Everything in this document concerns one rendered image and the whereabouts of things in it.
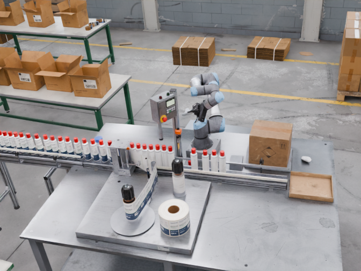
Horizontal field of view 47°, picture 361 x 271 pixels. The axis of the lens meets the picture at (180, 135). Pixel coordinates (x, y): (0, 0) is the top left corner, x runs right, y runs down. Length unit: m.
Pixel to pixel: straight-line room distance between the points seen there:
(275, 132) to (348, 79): 2.90
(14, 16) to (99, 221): 5.38
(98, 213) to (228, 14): 6.05
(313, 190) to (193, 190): 0.88
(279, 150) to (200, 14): 5.66
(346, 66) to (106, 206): 3.96
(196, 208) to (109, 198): 0.65
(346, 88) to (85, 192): 4.00
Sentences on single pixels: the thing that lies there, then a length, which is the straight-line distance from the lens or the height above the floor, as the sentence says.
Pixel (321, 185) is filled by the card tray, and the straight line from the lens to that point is 3.26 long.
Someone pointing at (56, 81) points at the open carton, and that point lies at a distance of 5.00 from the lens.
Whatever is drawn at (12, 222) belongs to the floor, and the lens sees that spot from 4.57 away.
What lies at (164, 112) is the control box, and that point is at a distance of 3.05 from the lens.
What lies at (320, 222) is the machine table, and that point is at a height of 0.83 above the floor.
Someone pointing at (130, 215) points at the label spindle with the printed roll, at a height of 0.96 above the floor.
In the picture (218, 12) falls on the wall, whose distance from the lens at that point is 8.44.
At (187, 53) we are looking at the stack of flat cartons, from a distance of 7.09.
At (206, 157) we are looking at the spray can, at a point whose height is 1.04.
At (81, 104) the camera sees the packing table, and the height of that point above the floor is 0.78.
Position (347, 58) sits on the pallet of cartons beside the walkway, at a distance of 5.92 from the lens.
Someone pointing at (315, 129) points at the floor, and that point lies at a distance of 5.45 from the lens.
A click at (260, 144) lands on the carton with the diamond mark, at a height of 1.04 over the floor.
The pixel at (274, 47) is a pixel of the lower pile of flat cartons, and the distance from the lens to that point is 7.28.
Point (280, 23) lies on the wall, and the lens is 8.24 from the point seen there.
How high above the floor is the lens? 2.89
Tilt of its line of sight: 33 degrees down
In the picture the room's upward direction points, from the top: 5 degrees counter-clockwise
